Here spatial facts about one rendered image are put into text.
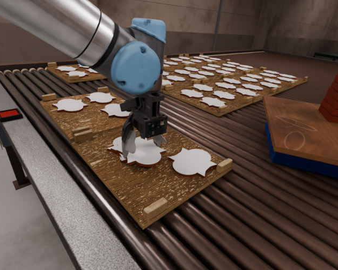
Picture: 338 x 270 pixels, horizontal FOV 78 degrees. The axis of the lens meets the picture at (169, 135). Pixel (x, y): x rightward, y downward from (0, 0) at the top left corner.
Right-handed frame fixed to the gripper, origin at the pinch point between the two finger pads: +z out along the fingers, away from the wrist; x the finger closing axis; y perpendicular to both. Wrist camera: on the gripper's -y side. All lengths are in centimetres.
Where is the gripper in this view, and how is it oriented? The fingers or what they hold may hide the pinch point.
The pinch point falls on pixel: (141, 150)
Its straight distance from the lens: 64.5
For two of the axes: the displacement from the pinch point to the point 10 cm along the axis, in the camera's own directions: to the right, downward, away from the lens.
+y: 5.9, 4.4, -6.7
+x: 8.0, -2.3, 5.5
